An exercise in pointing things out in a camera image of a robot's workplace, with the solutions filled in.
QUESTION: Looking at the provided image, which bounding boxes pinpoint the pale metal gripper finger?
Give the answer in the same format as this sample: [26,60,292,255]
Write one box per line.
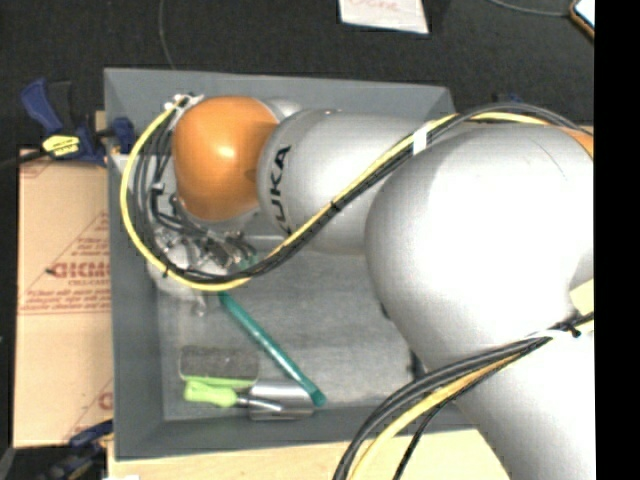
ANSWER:
[146,260,174,292]
[180,282,209,318]

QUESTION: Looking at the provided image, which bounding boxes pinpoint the grey and green sponge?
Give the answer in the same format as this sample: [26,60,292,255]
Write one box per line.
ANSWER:
[178,344,262,390]

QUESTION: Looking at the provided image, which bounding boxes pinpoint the teal long stick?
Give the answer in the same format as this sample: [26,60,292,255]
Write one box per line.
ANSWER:
[217,254,328,409]

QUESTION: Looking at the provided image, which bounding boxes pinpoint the brown cardboard board red print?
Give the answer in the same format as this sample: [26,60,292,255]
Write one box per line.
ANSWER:
[12,146,116,450]

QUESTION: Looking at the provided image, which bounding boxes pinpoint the grey metal bin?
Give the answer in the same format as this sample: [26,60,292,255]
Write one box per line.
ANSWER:
[102,66,484,460]

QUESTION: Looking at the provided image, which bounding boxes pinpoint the shiny silver metal block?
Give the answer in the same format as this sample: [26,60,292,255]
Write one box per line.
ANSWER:
[246,381,316,422]

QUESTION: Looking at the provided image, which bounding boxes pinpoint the green handled screwdriver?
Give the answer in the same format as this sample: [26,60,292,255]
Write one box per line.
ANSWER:
[182,380,284,414]

